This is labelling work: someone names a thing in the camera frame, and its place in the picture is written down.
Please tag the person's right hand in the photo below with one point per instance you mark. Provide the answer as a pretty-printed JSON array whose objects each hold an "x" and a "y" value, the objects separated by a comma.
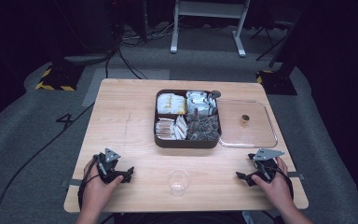
[{"x": 276, "y": 189}]

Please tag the pile of silver packets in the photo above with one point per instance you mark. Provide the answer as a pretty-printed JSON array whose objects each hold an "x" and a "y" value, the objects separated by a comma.
[{"x": 199, "y": 104}]

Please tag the person's left hand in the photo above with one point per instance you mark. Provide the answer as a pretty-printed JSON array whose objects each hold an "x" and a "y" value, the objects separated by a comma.
[{"x": 96, "y": 193}]

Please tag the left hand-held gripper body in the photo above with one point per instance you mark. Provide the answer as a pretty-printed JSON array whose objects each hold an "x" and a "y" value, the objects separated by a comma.
[{"x": 107, "y": 169}]

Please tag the striped black stand base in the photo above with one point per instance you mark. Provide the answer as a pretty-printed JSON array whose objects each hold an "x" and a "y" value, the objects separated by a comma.
[
  {"x": 59, "y": 77},
  {"x": 276, "y": 82}
]

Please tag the brown compartment box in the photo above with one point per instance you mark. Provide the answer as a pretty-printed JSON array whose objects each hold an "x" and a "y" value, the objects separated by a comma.
[{"x": 183, "y": 144}]

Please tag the pile of white yellow packets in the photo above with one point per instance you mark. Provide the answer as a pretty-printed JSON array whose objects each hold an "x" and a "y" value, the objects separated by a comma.
[{"x": 171, "y": 103}]

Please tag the pile of dark packets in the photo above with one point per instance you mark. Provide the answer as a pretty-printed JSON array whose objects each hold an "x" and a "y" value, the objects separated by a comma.
[{"x": 203, "y": 127}]

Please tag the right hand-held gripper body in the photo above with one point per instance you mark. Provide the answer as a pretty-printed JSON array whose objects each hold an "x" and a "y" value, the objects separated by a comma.
[{"x": 266, "y": 168}]

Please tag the clear box lid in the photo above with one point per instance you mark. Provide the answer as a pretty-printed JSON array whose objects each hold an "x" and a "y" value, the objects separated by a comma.
[{"x": 254, "y": 133}]

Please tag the grey tape strip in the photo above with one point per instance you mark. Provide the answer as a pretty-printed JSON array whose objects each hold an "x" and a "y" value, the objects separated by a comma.
[
  {"x": 296, "y": 175},
  {"x": 73, "y": 182}
]

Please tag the pile of clear stick packets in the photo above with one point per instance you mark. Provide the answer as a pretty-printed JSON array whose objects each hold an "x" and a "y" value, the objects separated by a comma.
[{"x": 169, "y": 128}]

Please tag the clear plastic cup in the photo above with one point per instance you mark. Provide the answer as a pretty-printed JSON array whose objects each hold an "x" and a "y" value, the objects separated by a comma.
[{"x": 178, "y": 183}]

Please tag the white metal table frame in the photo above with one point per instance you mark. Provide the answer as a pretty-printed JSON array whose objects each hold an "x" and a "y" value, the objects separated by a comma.
[{"x": 209, "y": 9}]

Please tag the black tripod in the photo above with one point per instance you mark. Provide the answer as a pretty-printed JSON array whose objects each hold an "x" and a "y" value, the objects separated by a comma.
[{"x": 268, "y": 32}]

